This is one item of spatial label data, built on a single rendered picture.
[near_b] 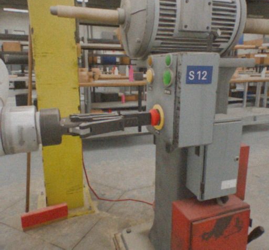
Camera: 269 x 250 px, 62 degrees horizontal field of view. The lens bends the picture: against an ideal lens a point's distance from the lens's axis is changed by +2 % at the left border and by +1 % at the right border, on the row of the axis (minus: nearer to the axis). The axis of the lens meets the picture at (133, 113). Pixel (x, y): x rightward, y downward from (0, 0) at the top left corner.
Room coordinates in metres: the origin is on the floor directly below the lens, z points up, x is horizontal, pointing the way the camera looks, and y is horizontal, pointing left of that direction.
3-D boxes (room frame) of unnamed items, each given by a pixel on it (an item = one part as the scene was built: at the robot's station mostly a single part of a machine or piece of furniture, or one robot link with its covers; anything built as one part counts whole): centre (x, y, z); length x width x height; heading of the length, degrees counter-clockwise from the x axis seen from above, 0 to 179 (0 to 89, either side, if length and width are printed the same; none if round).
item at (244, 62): (0.86, -0.22, 1.11); 0.36 x 0.24 x 0.04; 110
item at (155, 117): (0.52, -0.06, 0.97); 0.04 x 0.04 x 0.04; 20
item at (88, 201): (1.66, 0.55, 0.02); 0.40 x 0.40 x 0.02; 20
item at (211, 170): (0.72, -0.27, 0.93); 0.15 x 0.10 x 0.55; 110
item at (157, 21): (0.84, -0.16, 1.25); 0.41 x 0.27 x 0.26; 110
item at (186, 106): (0.58, -0.16, 0.99); 0.24 x 0.21 x 0.26; 110
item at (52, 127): (0.44, 0.14, 0.97); 0.09 x 0.08 x 0.07; 110
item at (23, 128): (0.42, 0.21, 0.97); 0.09 x 0.06 x 0.09; 20
